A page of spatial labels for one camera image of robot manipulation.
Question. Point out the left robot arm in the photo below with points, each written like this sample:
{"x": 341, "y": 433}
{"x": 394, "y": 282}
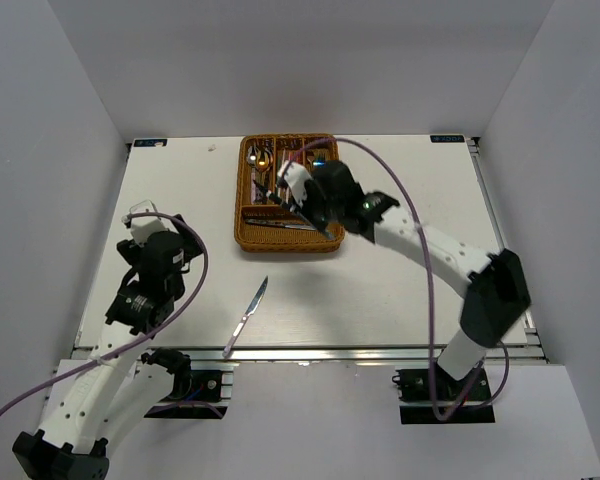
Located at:
{"x": 79, "y": 437}

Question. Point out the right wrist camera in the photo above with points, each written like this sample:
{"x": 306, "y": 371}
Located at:
{"x": 293, "y": 176}

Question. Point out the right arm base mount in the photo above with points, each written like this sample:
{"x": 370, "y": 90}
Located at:
{"x": 415, "y": 404}

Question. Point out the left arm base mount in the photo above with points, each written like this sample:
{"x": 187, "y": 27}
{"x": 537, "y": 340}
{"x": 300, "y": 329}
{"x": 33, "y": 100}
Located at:
{"x": 198, "y": 392}

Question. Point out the pink handled silver spoon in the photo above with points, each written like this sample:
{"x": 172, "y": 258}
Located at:
{"x": 252, "y": 157}

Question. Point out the gold rainbow spoon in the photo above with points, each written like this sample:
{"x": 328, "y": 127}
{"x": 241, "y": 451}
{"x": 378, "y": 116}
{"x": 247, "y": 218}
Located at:
{"x": 264, "y": 163}

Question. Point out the wicker cutlery tray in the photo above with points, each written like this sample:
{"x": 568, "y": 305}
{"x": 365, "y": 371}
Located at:
{"x": 255, "y": 239}

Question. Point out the long orange chopstick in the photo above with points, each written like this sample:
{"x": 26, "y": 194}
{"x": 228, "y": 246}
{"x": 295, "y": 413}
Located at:
{"x": 296, "y": 157}

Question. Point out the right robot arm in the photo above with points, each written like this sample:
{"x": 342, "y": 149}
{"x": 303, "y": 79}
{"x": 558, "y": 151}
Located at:
{"x": 492, "y": 285}

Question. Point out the aluminium table rail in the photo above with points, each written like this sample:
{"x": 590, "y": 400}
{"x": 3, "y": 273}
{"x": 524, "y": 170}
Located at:
{"x": 516, "y": 353}

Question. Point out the blue table label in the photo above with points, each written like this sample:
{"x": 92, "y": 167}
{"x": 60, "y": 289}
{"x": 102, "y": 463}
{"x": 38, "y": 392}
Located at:
{"x": 150, "y": 143}
{"x": 447, "y": 138}

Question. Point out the left blue table label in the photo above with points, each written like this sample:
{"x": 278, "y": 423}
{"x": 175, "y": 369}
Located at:
{"x": 150, "y": 143}

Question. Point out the right blue table label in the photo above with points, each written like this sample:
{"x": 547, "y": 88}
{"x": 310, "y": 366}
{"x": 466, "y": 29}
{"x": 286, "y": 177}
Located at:
{"x": 447, "y": 138}

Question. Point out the green handled knife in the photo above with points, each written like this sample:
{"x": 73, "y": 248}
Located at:
{"x": 292, "y": 207}

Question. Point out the dark handled knife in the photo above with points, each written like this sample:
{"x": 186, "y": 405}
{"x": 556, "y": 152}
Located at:
{"x": 278, "y": 224}

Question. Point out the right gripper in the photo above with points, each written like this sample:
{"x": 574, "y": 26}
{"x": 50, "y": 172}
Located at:
{"x": 311, "y": 191}

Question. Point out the pink handled knife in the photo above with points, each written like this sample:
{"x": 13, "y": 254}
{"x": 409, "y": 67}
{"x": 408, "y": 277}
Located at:
{"x": 250, "y": 310}

